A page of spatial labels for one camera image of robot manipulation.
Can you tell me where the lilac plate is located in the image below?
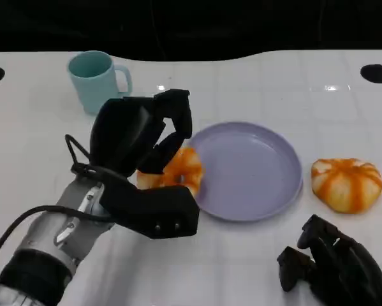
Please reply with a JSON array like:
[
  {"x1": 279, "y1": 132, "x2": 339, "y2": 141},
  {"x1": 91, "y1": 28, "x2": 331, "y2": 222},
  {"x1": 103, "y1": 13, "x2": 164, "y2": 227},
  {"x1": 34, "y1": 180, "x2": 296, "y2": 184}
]
[{"x1": 186, "y1": 121, "x2": 304, "y2": 223}]

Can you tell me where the pale green mug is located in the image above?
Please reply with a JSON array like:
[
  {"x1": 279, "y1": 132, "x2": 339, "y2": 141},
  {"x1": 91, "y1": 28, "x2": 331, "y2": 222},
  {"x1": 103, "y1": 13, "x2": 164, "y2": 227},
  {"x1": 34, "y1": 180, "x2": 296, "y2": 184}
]
[{"x1": 66, "y1": 50, "x2": 133, "y2": 115}]

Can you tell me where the orange and white bread roll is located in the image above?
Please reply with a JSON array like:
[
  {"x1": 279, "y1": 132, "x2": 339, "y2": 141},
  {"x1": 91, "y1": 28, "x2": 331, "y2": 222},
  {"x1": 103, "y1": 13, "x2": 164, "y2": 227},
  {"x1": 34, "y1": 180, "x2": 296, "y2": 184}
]
[
  {"x1": 136, "y1": 146, "x2": 205, "y2": 198},
  {"x1": 311, "y1": 157, "x2": 382, "y2": 214}
]

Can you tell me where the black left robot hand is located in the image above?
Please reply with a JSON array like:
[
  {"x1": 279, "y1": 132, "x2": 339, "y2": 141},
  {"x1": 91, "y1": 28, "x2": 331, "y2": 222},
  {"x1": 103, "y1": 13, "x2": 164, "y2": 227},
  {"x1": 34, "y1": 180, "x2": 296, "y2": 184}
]
[{"x1": 89, "y1": 89, "x2": 195, "y2": 177}]

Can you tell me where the thin black looped cable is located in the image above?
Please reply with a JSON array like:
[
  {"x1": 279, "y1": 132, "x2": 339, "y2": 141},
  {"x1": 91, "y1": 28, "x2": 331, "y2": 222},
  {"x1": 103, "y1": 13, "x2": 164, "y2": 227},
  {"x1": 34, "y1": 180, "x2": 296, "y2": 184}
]
[{"x1": 64, "y1": 133, "x2": 98, "y2": 175}]

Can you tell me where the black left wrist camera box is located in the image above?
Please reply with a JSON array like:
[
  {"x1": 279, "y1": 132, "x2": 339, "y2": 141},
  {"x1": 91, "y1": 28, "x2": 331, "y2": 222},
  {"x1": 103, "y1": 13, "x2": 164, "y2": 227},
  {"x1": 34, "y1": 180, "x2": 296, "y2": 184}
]
[{"x1": 98, "y1": 165, "x2": 200, "y2": 240}]

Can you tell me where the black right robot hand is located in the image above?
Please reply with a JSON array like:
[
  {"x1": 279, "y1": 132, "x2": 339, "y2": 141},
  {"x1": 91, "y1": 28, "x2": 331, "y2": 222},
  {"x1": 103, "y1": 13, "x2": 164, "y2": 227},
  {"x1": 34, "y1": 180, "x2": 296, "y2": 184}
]
[{"x1": 276, "y1": 214, "x2": 382, "y2": 306}]

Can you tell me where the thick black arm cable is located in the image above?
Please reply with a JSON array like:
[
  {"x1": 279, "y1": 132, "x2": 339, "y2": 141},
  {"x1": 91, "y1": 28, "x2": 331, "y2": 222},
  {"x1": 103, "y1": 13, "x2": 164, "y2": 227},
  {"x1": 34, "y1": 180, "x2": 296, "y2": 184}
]
[{"x1": 0, "y1": 205, "x2": 112, "y2": 272}]

